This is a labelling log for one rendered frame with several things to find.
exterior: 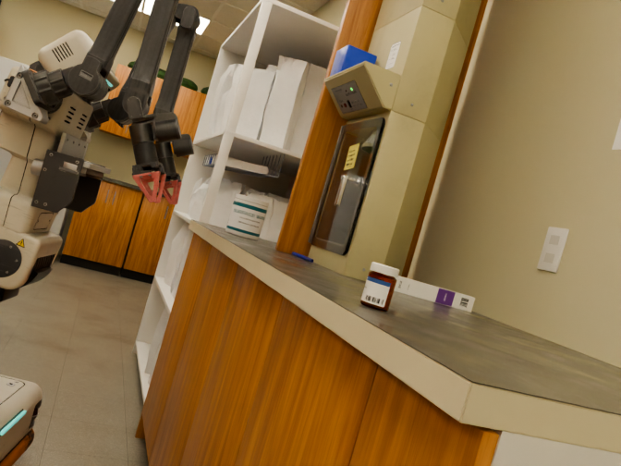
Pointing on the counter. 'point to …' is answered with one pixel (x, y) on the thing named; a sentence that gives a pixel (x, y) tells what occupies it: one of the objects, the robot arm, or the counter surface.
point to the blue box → (344, 59)
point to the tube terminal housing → (403, 140)
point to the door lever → (344, 188)
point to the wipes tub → (247, 216)
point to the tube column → (391, 11)
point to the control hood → (372, 89)
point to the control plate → (348, 97)
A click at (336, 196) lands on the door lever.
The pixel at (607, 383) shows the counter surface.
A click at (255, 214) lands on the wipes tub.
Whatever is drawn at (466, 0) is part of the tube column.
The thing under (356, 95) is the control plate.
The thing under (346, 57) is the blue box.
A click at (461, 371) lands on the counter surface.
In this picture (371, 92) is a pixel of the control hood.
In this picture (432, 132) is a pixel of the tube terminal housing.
